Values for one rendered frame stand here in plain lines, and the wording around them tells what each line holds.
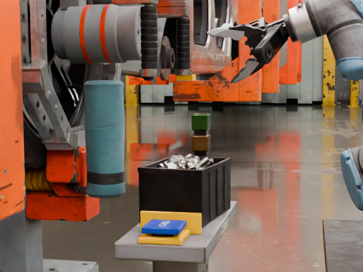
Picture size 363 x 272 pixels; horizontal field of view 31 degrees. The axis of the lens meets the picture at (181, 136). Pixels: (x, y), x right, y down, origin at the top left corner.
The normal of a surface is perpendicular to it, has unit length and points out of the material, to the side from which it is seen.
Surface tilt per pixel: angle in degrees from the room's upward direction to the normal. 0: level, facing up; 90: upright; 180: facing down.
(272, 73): 90
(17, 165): 90
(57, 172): 80
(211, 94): 90
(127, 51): 131
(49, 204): 90
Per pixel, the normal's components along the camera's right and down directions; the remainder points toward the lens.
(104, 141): 0.12, 0.14
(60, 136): -0.15, 0.77
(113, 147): 0.54, 0.12
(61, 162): -0.22, -0.07
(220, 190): 0.93, 0.03
